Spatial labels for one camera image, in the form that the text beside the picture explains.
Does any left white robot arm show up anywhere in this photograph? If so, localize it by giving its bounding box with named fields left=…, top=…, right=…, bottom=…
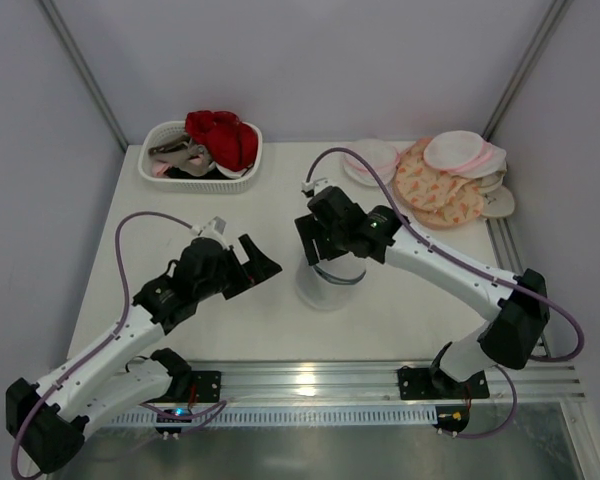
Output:
left=5, top=234, right=282, bottom=479

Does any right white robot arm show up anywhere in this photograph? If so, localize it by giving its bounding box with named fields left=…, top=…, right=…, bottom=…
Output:
left=295, top=180, right=549, bottom=399

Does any pink trimmed mesh bag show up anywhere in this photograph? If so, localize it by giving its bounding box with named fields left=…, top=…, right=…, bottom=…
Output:
left=341, top=139, right=399, bottom=187

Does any orange patterned laundry bag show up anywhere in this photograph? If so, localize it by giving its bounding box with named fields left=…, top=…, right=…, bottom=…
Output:
left=392, top=137, right=485, bottom=230

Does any red bra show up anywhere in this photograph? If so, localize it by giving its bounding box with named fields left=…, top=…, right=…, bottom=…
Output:
left=185, top=110, right=259, bottom=172

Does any grey bra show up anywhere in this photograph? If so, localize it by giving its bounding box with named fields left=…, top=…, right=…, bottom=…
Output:
left=149, top=134, right=216, bottom=177

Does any white pink mesh bag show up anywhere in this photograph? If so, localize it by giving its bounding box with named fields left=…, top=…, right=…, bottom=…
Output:
left=423, top=130, right=506, bottom=179

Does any beige laundry bag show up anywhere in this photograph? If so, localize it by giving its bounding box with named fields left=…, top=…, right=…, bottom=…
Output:
left=477, top=171, right=516, bottom=219

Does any white plastic basket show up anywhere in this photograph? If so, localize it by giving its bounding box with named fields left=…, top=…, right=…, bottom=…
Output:
left=137, top=121, right=264, bottom=194

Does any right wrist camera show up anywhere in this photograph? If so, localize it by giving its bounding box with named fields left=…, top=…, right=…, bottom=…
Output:
left=301, top=177, right=333, bottom=198

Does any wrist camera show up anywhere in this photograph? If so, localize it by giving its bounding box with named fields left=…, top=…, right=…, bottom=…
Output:
left=189, top=216, right=229, bottom=249
left=301, top=177, right=333, bottom=198

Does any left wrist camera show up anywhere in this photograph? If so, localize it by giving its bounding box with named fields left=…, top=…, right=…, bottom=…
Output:
left=189, top=216, right=229, bottom=249

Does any aluminium mounting rail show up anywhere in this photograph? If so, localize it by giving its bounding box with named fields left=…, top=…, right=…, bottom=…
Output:
left=190, top=360, right=586, bottom=402

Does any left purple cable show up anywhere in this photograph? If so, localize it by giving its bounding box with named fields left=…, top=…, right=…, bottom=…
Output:
left=10, top=211, right=229, bottom=476

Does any purple cable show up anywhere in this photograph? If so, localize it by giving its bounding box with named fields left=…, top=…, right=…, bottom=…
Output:
left=304, top=146, right=584, bottom=440
left=10, top=211, right=229, bottom=476

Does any white cable duct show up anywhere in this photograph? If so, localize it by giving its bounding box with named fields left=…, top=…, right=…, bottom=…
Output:
left=109, top=404, right=469, bottom=429

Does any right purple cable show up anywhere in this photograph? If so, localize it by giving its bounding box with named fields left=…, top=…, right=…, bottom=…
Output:
left=304, top=146, right=584, bottom=440

